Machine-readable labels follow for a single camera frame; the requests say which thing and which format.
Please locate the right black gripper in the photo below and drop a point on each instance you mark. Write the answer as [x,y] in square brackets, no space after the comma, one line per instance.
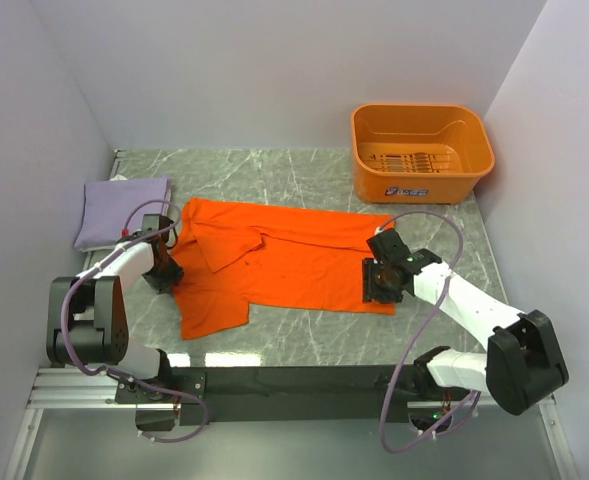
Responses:
[370,289]

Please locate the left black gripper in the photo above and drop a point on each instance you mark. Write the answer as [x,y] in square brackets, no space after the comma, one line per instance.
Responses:
[160,284]

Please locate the orange t shirt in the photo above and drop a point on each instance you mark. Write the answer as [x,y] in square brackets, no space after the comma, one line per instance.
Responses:
[236,254]

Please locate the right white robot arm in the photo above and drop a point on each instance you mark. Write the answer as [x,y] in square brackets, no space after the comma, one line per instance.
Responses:
[522,362]

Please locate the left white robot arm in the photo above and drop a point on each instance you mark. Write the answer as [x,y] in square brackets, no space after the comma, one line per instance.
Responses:
[143,369]

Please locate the folded purple t shirt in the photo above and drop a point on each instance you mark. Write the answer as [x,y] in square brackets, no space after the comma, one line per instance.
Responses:
[134,192]

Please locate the orange plastic basket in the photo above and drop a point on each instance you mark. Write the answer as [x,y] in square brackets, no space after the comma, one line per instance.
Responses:
[418,154]

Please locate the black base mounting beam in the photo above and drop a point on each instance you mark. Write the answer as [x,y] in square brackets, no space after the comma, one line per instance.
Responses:
[298,393]

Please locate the aluminium table edge rail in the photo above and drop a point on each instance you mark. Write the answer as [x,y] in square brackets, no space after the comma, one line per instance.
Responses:
[86,316]

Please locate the front aluminium rail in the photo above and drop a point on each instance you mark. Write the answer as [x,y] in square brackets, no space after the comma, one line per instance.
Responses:
[67,388]

